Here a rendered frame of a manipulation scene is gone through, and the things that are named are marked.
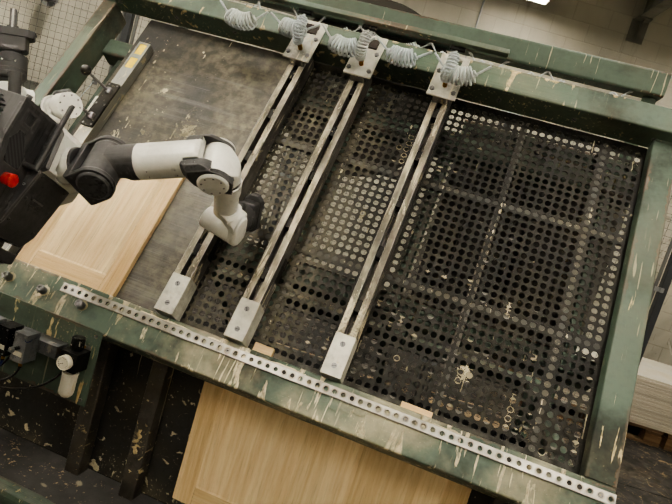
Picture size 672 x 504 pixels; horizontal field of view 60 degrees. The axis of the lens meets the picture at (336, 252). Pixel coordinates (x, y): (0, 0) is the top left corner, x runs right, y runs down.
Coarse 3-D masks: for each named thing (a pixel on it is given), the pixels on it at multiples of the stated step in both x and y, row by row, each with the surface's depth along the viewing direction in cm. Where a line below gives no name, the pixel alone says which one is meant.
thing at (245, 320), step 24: (360, 48) 195; (384, 48) 205; (360, 72) 200; (360, 96) 203; (336, 120) 198; (336, 144) 193; (312, 168) 189; (312, 192) 185; (288, 216) 182; (288, 240) 178; (264, 264) 175; (264, 288) 171; (240, 312) 169; (240, 336) 165
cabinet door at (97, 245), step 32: (128, 192) 196; (160, 192) 195; (64, 224) 192; (96, 224) 191; (128, 224) 190; (32, 256) 187; (64, 256) 187; (96, 256) 186; (128, 256) 185; (96, 288) 181
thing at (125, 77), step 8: (136, 48) 221; (136, 56) 219; (144, 56) 221; (136, 64) 218; (144, 64) 222; (120, 72) 216; (128, 72) 216; (136, 72) 219; (112, 80) 215; (120, 80) 215; (128, 80) 216; (120, 88) 213; (128, 88) 218; (120, 96) 215; (112, 104) 212; (104, 112) 209; (112, 112) 213; (104, 120) 210; (80, 128) 206; (88, 128) 206; (96, 128) 208; (80, 136) 204; (88, 136) 205; (8, 248) 186; (16, 248) 189
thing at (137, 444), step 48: (0, 384) 213; (96, 384) 196; (144, 384) 198; (192, 384) 194; (384, 384) 226; (528, 384) 264; (48, 432) 209; (96, 432) 203; (144, 432) 193; (0, 480) 190; (144, 480) 201
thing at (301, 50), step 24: (288, 48) 207; (312, 48) 207; (288, 72) 207; (288, 96) 203; (264, 120) 199; (264, 144) 196; (192, 240) 180; (216, 240) 183; (192, 264) 176; (168, 288) 173; (192, 288) 177; (168, 312) 170
